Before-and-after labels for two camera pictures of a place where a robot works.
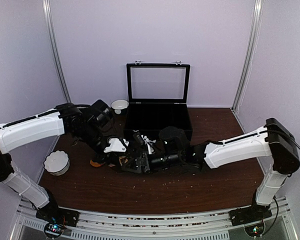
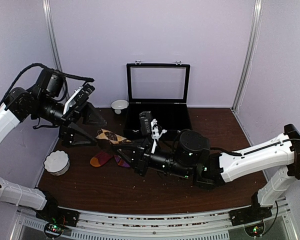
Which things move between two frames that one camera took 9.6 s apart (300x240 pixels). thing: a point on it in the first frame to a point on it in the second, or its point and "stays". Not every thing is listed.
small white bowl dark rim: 119,104 stays
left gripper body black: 92,136 to 71,114
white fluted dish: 57,163 stays
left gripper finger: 117,162 to 90,115
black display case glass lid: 161,82 stays
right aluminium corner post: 250,54 stays
